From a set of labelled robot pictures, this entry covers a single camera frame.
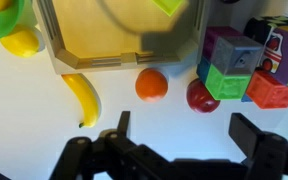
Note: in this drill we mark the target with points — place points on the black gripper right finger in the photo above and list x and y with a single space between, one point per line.
250 136

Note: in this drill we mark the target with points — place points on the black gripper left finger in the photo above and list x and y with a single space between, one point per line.
124 125

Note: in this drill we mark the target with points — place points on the orange toy fruit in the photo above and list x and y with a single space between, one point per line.
151 85

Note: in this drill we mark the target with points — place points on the green plastic bowl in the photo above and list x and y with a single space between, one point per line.
4 23

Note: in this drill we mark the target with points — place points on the yellow toy banana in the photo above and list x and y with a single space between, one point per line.
87 100

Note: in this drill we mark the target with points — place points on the orange-red rubber block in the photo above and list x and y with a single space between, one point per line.
270 91

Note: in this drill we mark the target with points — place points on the green rubber block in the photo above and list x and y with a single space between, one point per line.
225 85

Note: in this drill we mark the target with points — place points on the red toy apple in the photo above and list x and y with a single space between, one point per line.
199 98

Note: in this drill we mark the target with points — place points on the grey rubber block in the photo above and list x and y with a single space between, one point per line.
234 55

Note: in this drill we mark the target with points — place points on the colourful soft picture cube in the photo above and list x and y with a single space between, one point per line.
284 50

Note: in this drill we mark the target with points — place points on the light wooden tray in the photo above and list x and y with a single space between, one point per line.
94 30

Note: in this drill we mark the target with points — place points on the lime green cube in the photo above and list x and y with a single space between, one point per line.
169 6

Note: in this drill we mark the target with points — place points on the yellow toy lemon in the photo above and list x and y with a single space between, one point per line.
20 41

